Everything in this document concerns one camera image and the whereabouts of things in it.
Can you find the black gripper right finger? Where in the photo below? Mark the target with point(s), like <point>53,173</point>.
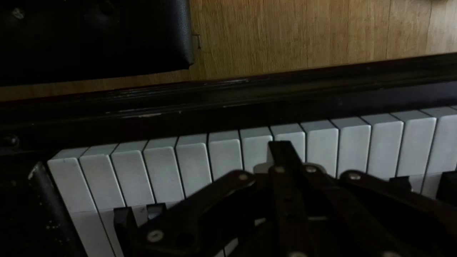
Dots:
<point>383,219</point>

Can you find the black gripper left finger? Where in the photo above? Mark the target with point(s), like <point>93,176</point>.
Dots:
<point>263,213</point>

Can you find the dark upright piano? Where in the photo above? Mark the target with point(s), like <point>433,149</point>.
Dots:
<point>68,163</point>

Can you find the black tufted piano bench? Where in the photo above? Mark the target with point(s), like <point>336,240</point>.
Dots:
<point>63,40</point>

